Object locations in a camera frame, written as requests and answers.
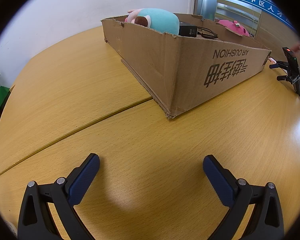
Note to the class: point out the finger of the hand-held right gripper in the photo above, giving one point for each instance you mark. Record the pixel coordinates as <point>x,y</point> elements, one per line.
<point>284,77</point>
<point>278,64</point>

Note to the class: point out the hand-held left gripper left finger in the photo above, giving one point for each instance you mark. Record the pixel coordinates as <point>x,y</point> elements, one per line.
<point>83,180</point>

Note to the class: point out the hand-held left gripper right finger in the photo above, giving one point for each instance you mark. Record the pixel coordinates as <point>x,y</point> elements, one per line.
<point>219,180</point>

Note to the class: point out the printed cardboard box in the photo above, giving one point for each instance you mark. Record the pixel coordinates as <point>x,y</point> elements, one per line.
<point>189,75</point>

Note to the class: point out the pink plush toy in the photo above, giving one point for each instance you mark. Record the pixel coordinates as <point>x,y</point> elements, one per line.
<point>229,25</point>

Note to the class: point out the black clip object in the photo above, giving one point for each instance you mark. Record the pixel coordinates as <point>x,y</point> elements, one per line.
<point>209,35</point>

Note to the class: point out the metal framed glass door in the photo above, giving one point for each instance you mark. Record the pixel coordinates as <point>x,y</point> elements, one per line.
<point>209,5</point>

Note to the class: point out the black rectangular box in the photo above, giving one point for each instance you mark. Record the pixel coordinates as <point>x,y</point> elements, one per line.
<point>187,31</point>

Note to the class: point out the wooden desk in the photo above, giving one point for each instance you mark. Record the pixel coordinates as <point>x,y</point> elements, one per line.
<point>90,80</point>

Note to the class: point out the teal plush toy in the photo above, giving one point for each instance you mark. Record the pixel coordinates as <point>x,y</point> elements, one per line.
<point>162,20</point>

